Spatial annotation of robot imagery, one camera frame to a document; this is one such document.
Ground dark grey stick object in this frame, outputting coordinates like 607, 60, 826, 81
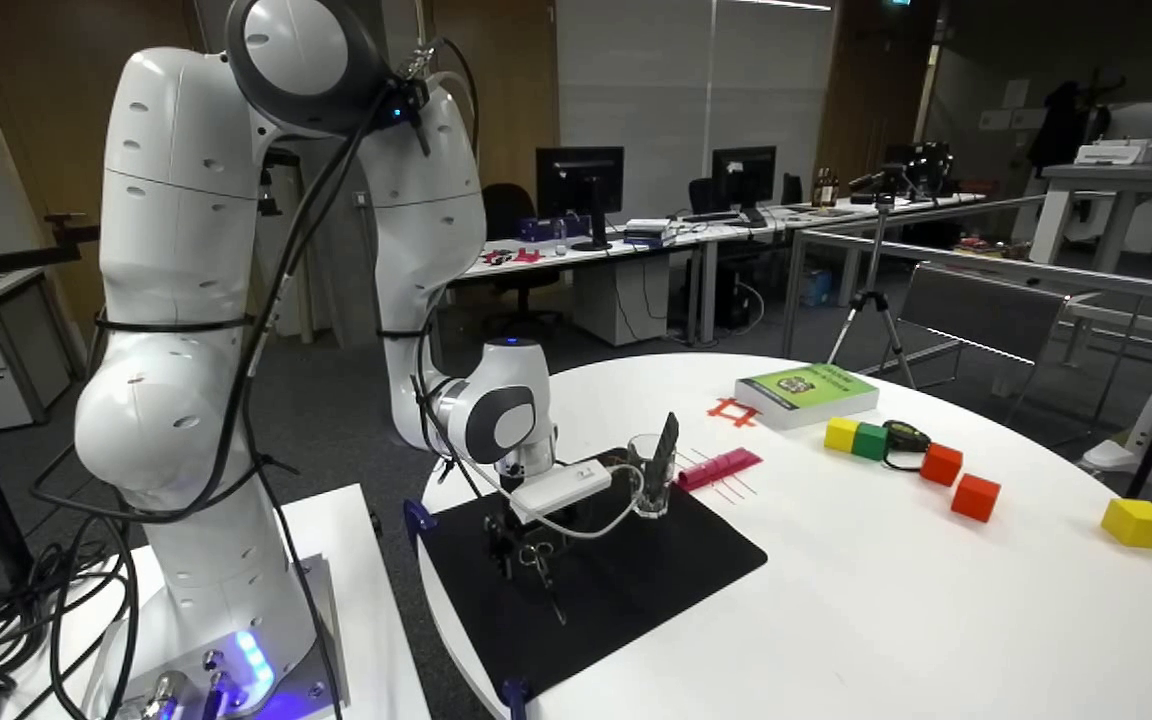
643, 409, 685, 511

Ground small black object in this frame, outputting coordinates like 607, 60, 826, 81
882, 416, 937, 475

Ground red cube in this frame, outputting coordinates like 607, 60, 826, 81
918, 441, 967, 489

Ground small black monitor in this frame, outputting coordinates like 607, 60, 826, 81
707, 144, 781, 214

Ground large yellow cube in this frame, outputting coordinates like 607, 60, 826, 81
1100, 496, 1152, 551

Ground small orange plastic frame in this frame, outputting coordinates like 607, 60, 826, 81
705, 393, 761, 434

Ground small metal scissors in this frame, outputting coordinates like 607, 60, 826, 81
510, 535, 578, 632

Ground grey metal rail frame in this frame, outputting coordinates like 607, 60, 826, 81
790, 216, 1152, 446

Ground grey panel board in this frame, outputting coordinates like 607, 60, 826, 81
896, 255, 1071, 368

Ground grey robot mounting plate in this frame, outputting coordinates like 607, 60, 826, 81
109, 551, 352, 720

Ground small white table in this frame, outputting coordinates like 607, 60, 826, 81
449, 238, 567, 296

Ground clear glass cup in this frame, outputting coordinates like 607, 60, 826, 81
627, 434, 682, 523

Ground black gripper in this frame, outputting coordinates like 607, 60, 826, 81
479, 480, 561, 598

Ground orange cube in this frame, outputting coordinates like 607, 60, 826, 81
947, 471, 1004, 530

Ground green book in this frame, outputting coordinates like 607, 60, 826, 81
733, 361, 885, 437

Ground large black monitor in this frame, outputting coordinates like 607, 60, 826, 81
534, 144, 627, 253

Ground long white desk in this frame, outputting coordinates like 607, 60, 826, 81
470, 214, 808, 353

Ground black camera tripod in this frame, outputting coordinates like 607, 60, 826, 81
820, 138, 966, 393

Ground black rectangular mat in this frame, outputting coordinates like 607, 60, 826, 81
416, 446, 772, 704

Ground green cube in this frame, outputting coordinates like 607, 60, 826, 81
854, 420, 893, 466

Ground black floor cable bundle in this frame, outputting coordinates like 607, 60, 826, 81
0, 523, 149, 720

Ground white background table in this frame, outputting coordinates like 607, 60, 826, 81
1025, 158, 1152, 276

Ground blue mat clamp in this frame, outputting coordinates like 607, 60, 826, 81
401, 496, 439, 541
494, 674, 538, 720

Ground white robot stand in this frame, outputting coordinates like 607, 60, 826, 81
0, 480, 435, 720

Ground small yellow cube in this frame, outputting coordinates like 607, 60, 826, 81
820, 416, 863, 458

